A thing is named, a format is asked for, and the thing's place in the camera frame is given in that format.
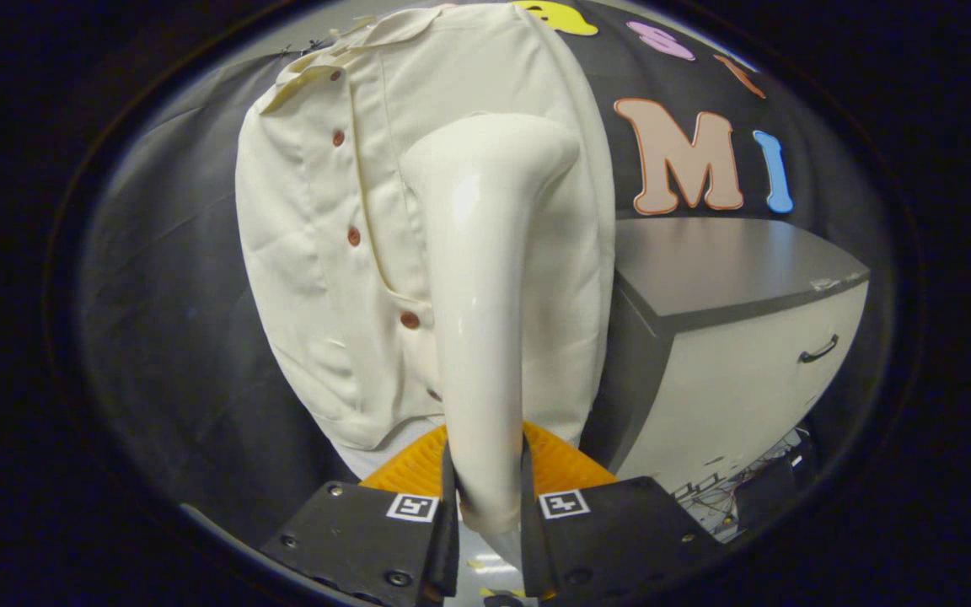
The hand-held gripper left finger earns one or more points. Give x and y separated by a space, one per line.
450 539

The cream button shirt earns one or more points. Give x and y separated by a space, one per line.
317 253

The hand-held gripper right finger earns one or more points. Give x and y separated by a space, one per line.
534 548

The black backdrop cloth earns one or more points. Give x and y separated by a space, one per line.
182 337

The black box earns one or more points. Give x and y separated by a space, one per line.
768 493

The grey white cabinet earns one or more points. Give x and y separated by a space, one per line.
730 396

